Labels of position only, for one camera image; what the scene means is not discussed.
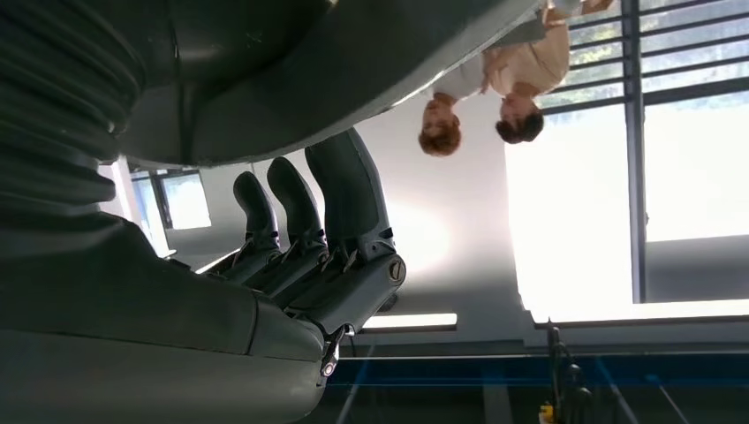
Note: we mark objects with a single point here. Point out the dark framed window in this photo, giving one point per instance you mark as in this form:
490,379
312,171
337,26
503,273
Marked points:
632,175
187,202

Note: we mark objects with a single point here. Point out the black hanging fixture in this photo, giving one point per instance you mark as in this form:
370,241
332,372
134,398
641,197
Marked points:
570,386

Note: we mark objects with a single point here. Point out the person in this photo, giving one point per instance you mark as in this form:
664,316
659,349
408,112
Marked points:
526,64
439,126

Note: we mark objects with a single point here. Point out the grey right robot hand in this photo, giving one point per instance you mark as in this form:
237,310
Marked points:
146,327

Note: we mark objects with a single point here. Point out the blue overhead beam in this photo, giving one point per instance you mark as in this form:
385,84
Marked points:
468,371

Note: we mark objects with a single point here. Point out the ceiling light panel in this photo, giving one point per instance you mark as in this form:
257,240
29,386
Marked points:
409,321

